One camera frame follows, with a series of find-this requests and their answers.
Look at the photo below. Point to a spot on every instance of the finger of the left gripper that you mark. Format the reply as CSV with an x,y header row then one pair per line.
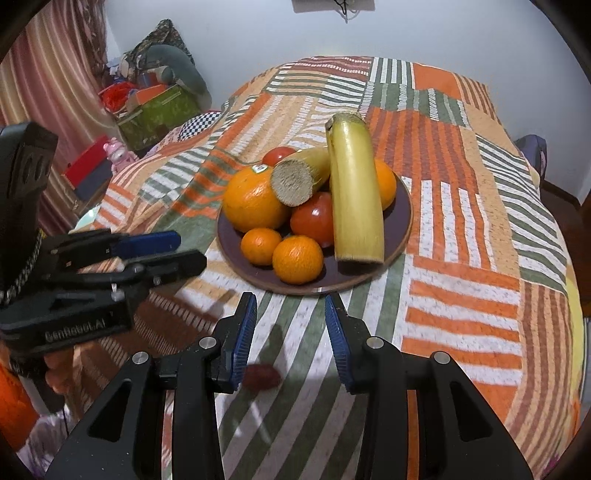
x,y
138,244
157,269

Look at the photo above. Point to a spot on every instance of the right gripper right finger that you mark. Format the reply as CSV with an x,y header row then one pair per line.
x,y
460,436

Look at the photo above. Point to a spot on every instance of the small tangerine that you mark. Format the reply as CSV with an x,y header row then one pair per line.
x,y
298,260
258,245

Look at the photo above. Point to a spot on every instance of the large orange with sticker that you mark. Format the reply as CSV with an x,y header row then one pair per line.
x,y
249,202

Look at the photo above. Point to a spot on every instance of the red tomato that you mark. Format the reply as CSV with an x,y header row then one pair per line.
x,y
277,154
314,219

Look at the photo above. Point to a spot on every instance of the red box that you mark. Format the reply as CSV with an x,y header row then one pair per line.
x,y
90,171

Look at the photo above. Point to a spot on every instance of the dark red jujube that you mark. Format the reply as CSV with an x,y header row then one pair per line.
x,y
260,377

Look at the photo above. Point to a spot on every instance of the pink plush toy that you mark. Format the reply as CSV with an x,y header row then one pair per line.
x,y
118,155

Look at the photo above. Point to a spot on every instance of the green storage box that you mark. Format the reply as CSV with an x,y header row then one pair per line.
x,y
147,124

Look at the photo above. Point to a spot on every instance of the red plastic bag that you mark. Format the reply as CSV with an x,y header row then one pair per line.
x,y
115,96

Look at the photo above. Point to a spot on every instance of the checkered quilt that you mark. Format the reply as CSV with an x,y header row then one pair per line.
x,y
198,124

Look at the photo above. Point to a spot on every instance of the purple round plate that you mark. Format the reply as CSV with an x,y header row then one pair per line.
x,y
335,276

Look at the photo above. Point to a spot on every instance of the striped patchwork blanket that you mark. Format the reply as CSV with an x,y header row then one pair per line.
x,y
485,275

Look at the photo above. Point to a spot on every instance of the striped brown curtain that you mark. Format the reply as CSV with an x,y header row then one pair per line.
x,y
52,75

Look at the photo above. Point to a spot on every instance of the small black monitor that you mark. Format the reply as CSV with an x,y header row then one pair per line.
x,y
341,6

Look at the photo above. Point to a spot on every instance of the blue bag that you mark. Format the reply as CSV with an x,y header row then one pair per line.
x,y
534,149

